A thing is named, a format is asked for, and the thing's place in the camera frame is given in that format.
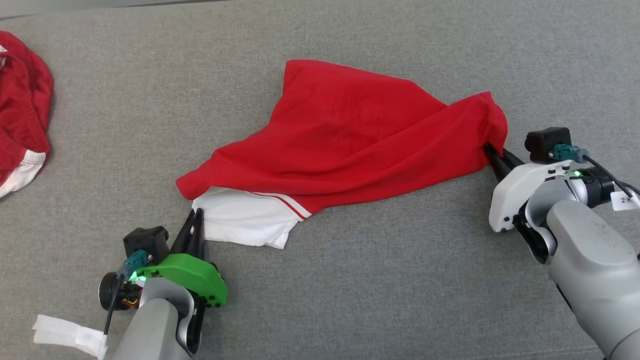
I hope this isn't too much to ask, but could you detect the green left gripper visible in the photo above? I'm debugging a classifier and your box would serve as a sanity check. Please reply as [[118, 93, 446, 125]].
[[134, 208, 229, 308]]

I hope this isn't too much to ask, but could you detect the teal cable connector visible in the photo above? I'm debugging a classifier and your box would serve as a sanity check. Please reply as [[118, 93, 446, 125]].
[[550, 144, 591, 163], [117, 250, 151, 281]]

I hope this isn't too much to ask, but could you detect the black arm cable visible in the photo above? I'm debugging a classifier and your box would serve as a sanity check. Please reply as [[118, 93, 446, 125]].
[[582, 155, 640, 198], [102, 272, 126, 337]]

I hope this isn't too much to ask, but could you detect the grey fabric sofa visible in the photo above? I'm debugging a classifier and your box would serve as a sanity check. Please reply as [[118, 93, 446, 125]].
[[0, 0, 640, 360]]

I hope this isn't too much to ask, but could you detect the red basketball jersey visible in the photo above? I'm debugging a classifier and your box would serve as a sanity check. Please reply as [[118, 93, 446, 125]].
[[176, 59, 509, 250]]

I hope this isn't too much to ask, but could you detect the teal right cable connector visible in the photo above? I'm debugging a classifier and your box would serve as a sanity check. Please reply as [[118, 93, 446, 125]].
[[550, 144, 591, 163]]

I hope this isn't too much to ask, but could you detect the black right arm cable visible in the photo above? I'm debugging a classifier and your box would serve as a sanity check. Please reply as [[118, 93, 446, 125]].
[[582, 155, 640, 198]]

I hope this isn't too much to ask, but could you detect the white blank cable tag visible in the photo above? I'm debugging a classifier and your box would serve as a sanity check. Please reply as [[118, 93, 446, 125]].
[[32, 314, 108, 360]]

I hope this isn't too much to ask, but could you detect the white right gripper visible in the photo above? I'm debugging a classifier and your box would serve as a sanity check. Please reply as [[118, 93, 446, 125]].
[[484, 144, 572, 234]]

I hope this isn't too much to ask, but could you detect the red shorts white stripe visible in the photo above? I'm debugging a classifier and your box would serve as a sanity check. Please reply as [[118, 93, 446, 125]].
[[0, 31, 54, 199]]

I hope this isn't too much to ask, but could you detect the white printed cable tag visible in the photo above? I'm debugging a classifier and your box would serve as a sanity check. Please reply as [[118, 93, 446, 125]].
[[611, 190, 640, 212]]

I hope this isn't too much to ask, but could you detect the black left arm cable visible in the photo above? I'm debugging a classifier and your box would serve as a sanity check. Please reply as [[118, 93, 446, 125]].
[[102, 272, 126, 337]]

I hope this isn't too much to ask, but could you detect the teal left cable connector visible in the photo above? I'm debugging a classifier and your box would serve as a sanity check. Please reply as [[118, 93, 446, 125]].
[[117, 250, 151, 281]]

